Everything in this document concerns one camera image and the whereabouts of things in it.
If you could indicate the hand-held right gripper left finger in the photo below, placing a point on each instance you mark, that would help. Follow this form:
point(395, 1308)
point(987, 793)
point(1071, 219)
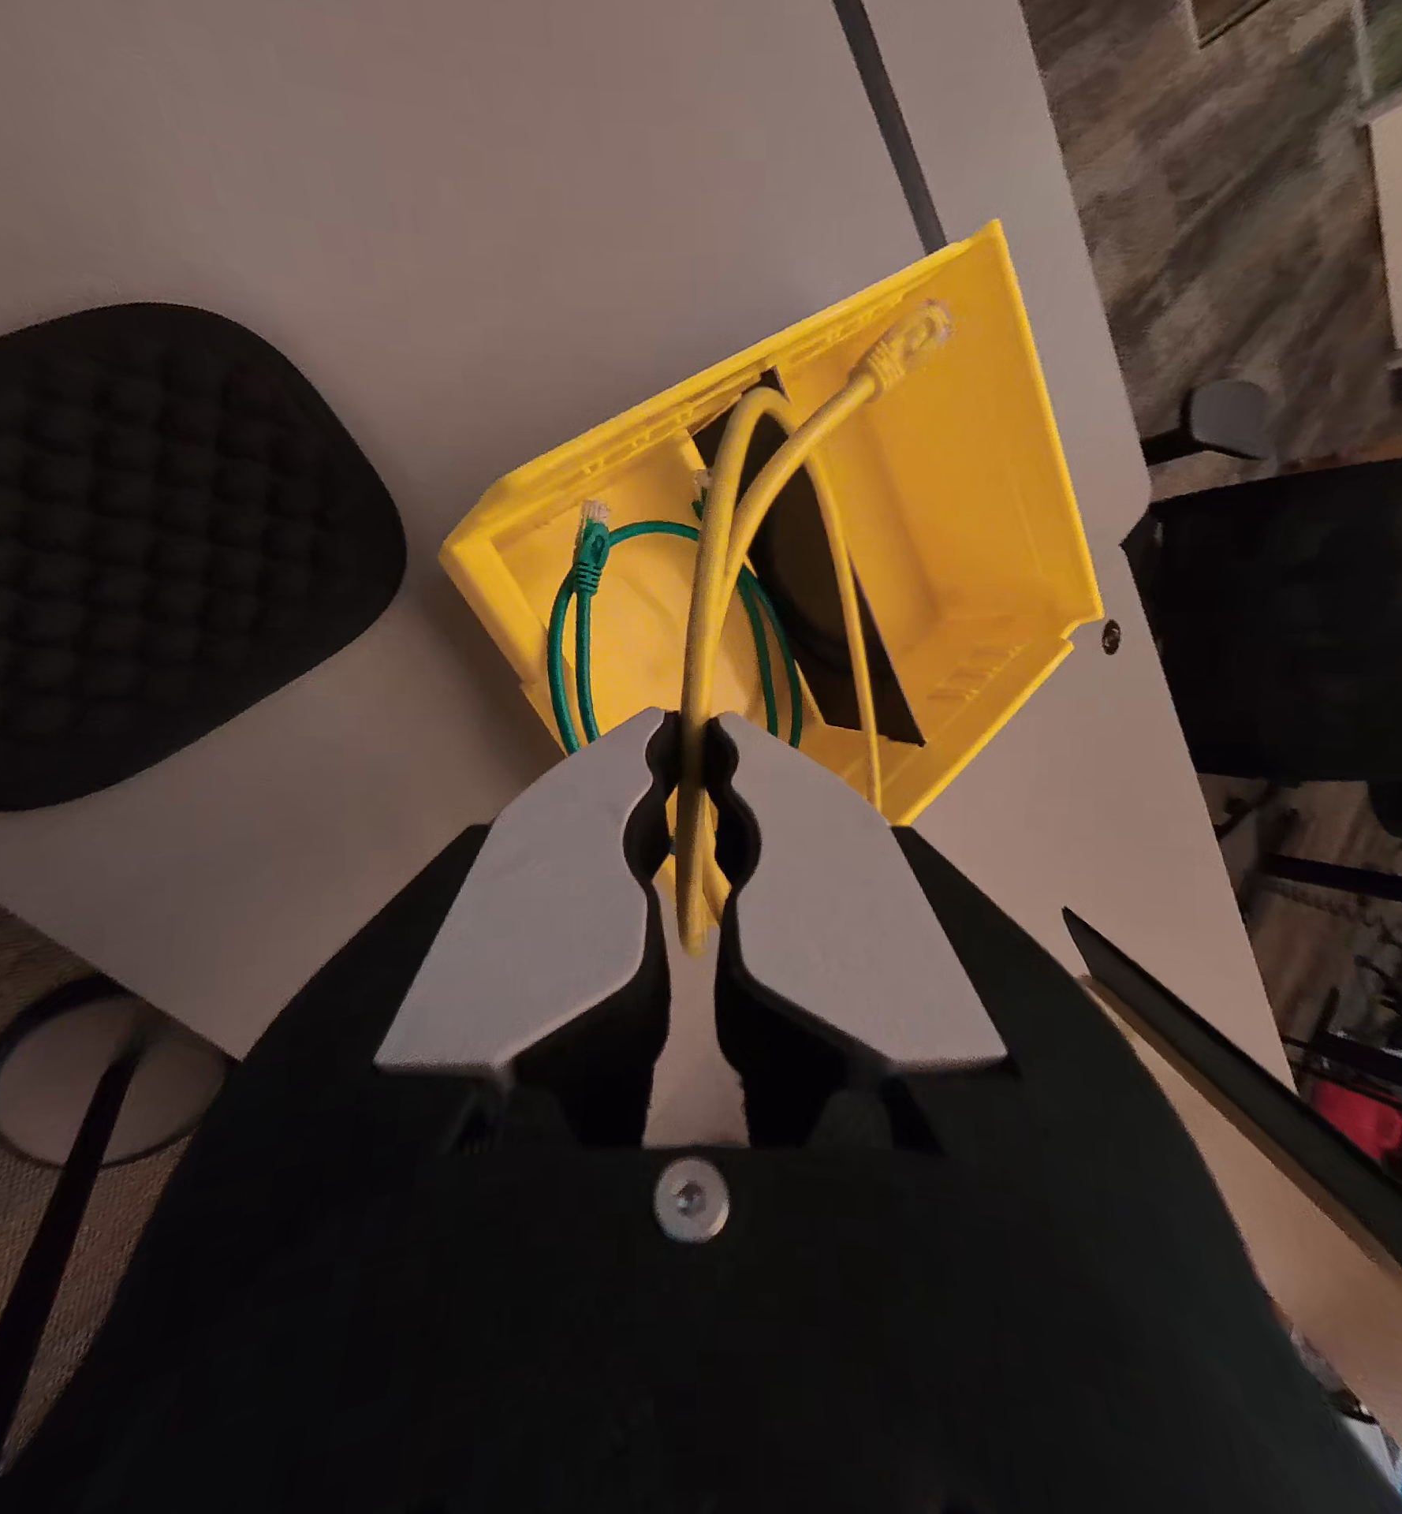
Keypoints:
point(523, 935)

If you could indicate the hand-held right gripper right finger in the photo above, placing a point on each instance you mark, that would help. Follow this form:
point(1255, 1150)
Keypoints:
point(854, 935)

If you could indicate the yellow plastic bin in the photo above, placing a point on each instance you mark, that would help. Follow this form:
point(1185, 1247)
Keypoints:
point(949, 497)

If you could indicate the round floor base with pole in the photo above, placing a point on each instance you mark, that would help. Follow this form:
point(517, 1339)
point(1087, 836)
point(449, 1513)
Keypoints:
point(38, 1066)

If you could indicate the red plastic crate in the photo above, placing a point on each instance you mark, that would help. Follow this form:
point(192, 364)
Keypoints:
point(1356, 1119)

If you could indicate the grey padded armrest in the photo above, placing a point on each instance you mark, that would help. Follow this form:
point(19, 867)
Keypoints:
point(1227, 421)

